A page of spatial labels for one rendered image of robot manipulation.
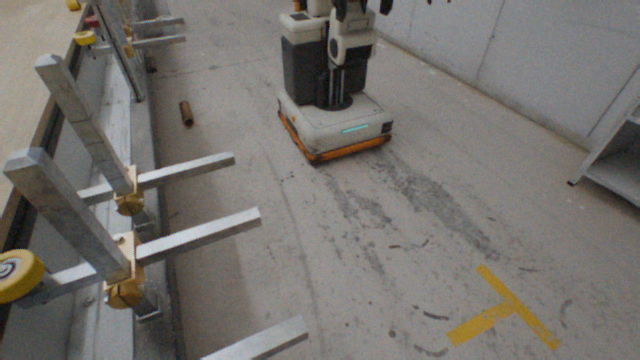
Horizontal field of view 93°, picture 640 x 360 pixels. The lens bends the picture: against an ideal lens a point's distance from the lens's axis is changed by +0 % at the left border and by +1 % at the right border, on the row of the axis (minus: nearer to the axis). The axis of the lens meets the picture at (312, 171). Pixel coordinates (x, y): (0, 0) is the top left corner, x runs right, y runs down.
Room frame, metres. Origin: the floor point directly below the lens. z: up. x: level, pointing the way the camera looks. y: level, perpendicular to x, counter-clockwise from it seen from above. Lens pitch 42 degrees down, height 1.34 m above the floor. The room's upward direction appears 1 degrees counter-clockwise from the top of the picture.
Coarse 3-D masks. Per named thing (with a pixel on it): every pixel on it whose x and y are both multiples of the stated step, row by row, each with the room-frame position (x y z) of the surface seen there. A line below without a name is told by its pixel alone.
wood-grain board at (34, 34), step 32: (0, 0) 2.07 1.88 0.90; (32, 0) 2.05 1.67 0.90; (0, 32) 1.46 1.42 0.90; (32, 32) 1.45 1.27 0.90; (64, 32) 1.45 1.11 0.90; (0, 64) 1.09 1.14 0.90; (32, 64) 1.09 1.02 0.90; (0, 96) 0.85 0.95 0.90; (32, 96) 0.85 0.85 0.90; (0, 128) 0.67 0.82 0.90; (32, 128) 0.67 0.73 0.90; (0, 160) 0.54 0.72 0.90; (0, 192) 0.44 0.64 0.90; (0, 224) 0.36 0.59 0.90
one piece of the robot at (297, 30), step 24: (288, 24) 1.86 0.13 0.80; (312, 24) 1.85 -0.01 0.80; (288, 48) 1.88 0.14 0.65; (312, 48) 1.85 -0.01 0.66; (288, 72) 1.90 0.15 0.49; (312, 72) 1.85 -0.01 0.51; (336, 72) 1.88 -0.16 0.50; (360, 72) 1.98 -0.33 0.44; (312, 96) 1.85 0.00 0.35; (336, 96) 1.84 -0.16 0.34
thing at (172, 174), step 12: (216, 156) 0.64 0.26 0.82; (228, 156) 0.64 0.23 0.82; (168, 168) 0.59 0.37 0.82; (180, 168) 0.59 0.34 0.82; (192, 168) 0.59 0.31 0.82; (204, 168) 0.61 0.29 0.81; (216, 168) 0.62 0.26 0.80; (144, 180) 0.55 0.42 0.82; (156, 180) 0.56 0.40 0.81; (168, 180) 0.57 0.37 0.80; (180, 180) 0.58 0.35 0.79; (84, 192) 0.51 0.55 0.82; (96, 192) 0.51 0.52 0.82; (108, 192) 0.51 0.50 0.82
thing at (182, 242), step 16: (256, 208) 0.43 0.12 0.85; (208, 224) 0.39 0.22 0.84; (224, 224) 0.39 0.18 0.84; (240, 224) 0.39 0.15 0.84; (256, 224) 0.41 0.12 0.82; (160, 240) 0.35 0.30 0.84; (176, 240) 0.35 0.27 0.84; (192, 240) 0.35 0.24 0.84; (208, 240) 0.36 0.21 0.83; (144, 256) 0.32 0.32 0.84; (160, 256) 0.33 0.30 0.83; (64, 272) 0.29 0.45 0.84; (80, 272) 0.29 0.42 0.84; (32, 288) 0.26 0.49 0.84; (48, 288) 0.26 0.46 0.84; (64, 288) 0.26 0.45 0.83; (80, 288) 0.27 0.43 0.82; (32, 304) 0.24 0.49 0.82
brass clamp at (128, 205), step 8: (136, 168) 0.59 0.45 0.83; (136, 176) 0.56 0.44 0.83; (136, 184) 0.53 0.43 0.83; (136, 192) 0.50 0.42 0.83; (120, 200) 0.48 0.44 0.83; (128, 200) 0.47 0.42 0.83; (136, 200) 0.48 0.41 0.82; (144, 200) 0.51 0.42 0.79; (120, 208) 0.46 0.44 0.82; (128, 208) 0.47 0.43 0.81; (136, 208) 0.47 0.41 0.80; (128, 216) 0.46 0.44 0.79
